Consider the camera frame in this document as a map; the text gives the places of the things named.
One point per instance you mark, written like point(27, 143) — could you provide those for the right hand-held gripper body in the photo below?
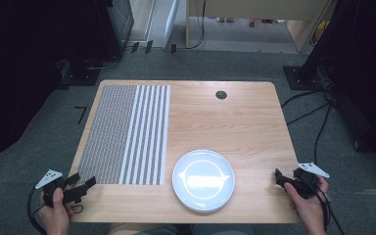
point(305, 184)

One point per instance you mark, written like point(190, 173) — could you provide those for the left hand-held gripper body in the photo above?
point(49, 178)

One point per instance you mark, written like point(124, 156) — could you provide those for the white plate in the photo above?
point(203, 179)

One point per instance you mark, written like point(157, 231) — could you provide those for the person's right hand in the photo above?
point(310, 210)

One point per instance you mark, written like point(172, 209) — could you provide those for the person's left hand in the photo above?
point(55, 215)

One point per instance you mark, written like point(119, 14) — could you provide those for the grey striped placemat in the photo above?
point(117, 137)

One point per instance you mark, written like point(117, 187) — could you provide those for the black stand base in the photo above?
point(78, 76)
point(298, 78)

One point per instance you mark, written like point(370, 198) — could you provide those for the black equipment cabinet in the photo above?
point(117, 26)

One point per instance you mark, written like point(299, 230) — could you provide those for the light wooden desk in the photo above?
point(258, 8)

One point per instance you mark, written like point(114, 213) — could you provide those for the white panel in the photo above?
point(171, 23)

